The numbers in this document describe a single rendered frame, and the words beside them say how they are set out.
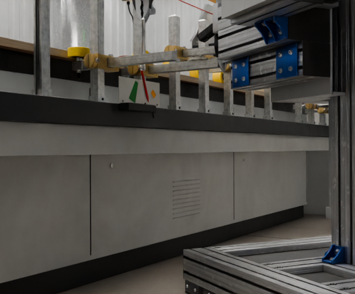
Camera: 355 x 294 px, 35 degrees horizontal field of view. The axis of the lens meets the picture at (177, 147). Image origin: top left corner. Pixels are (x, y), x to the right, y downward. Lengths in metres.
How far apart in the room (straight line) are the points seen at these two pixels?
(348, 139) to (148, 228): 1.26
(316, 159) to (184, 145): 2.35
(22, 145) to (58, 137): 0.15
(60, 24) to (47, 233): 4.51
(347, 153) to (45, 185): 1.06
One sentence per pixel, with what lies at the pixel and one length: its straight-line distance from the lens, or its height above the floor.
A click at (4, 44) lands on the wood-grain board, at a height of 0.88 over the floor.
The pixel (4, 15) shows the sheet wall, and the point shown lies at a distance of 11.07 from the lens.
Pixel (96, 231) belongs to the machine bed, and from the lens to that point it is 2.28.
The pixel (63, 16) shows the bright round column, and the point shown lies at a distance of 6.38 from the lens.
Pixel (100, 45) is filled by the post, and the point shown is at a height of 0.90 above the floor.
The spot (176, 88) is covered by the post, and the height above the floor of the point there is 0.79.
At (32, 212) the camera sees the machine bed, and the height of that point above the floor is 0.32.
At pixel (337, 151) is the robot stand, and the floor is 0.53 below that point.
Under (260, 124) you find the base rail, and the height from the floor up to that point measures 0.67.
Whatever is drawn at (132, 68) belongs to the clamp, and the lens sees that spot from 2.14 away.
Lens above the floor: 0.54
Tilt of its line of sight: level
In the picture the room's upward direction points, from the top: straight up
